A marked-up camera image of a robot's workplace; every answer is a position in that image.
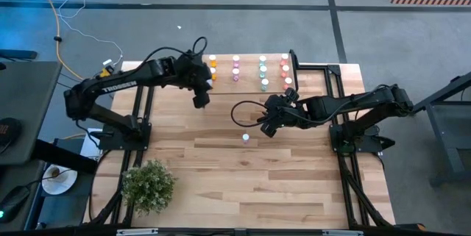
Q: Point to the wooden shelf black metal frame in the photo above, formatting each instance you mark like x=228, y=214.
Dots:
x=246, y=85

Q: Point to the black round case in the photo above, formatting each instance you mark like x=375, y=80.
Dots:
x=7, y=131

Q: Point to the black metal stand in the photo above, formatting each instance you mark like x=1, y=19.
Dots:
x=441, y=133

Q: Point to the white power adapter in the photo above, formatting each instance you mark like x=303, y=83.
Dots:
x=108, y=62

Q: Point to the black computer mouse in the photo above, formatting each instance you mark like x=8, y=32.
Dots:
x=13, y=204

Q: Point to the dark grey desk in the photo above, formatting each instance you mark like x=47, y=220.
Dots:
x=29, y=111

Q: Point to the white round dish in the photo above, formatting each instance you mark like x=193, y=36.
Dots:
x=64, y=184

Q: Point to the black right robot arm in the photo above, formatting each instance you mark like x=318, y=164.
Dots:
x=360, y=105

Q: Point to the green potted plant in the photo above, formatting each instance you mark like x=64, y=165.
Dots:
x=149, y=186

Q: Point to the black aluminium table frame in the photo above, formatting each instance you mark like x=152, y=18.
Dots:
x=334, y=70

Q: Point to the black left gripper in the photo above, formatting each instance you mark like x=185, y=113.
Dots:
x=195, y=74

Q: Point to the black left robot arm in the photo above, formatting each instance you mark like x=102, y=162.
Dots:
x=117, y=87

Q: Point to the teal medicine bottle white cap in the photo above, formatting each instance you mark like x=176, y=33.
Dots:
x=262, y=59
x=263, y=69
x=264, y=81

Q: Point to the black desk beam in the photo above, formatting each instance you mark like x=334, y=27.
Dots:
x=62, y=157

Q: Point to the black flat device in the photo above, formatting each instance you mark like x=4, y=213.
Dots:
x=18, y=54

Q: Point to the yellow power plug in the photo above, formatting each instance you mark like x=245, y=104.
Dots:
x=105, y=72

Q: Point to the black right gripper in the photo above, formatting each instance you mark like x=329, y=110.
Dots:
x=289, y=114

